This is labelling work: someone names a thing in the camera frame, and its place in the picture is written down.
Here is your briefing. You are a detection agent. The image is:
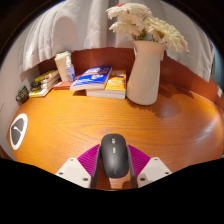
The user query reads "dark spine book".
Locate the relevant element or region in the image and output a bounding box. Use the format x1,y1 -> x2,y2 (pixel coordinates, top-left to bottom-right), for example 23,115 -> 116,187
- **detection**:
30,77 -> 61,92

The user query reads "white flower bouquet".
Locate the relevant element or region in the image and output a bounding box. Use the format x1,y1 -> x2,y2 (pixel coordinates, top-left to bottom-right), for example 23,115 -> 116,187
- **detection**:
105,2 -> 190,54

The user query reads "dark grey computer mouse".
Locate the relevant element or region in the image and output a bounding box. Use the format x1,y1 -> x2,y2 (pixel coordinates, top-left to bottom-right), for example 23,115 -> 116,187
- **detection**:
100,133 -> 130,179

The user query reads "brown wooden desk backboard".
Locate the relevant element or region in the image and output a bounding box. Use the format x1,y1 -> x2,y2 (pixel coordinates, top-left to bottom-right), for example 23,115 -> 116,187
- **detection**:
37,47 -> 224,111

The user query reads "yellow orange cover book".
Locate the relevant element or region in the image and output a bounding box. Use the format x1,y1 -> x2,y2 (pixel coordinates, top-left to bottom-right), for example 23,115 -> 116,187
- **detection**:
85,69 -> 128,100

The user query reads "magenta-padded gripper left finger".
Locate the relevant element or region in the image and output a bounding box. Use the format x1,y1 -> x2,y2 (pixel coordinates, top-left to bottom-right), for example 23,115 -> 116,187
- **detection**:
54,143 -> 102,189

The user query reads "white tumbler cup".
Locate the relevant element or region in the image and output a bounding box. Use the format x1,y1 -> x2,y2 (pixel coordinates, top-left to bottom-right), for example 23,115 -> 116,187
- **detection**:
54,50 -> 73,83

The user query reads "yellow black cover book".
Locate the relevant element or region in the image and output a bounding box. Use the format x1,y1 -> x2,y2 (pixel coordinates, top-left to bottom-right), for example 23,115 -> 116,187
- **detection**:
33,69 -> 59,84

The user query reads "white ceramic vase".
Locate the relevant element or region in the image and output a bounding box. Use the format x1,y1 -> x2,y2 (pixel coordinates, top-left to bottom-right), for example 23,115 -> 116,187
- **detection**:
126,39 -> 167,106

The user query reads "thin red book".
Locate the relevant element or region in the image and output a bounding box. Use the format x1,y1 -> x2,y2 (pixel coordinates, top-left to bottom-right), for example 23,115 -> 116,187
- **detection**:
53,80 -> 73,91

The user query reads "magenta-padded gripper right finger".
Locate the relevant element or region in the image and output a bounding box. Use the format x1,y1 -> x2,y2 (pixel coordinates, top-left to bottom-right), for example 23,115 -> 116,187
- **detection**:
127,144 -> 173,189

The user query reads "white curtain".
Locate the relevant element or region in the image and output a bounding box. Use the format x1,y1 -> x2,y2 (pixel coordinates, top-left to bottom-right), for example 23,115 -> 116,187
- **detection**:
18,0 -> 216,83

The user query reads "clear hand sanitizer bottle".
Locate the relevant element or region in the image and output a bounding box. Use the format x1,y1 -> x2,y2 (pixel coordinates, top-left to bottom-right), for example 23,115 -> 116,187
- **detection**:
65,55 -> 77,84

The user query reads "green mug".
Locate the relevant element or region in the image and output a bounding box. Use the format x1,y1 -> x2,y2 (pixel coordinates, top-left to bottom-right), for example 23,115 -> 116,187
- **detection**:
15,85 -> 30,105

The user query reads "round white grey mouse pad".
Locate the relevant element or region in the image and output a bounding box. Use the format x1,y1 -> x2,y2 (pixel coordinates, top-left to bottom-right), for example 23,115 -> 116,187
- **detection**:
8,112 -> 29,151

